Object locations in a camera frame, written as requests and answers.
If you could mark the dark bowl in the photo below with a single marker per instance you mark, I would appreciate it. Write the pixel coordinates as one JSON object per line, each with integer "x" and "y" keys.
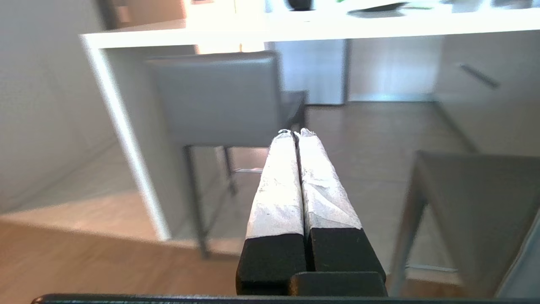
{"x": 300, "y": 4}

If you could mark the dark tray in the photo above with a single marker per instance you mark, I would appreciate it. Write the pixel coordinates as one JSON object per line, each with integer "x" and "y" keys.
{"x": 377, "y": 9}

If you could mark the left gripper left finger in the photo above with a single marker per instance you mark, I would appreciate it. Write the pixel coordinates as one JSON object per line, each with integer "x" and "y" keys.
{"x": 276, "y": 202}

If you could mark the grey cabinet drawer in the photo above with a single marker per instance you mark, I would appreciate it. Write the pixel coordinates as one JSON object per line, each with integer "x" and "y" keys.
{"x": 489, "y": 90}

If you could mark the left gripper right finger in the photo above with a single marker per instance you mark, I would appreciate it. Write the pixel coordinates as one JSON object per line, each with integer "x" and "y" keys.
{"x": 327, "y": 202}

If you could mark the white kitchen counter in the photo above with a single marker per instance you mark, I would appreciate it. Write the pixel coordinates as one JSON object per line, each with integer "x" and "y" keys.
{"x": 295, "y": 29}

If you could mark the grey bar stool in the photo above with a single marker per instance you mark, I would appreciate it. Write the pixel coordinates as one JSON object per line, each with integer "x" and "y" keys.
{"x": 219, "y": 101}
{"x": 472, "y": 211}

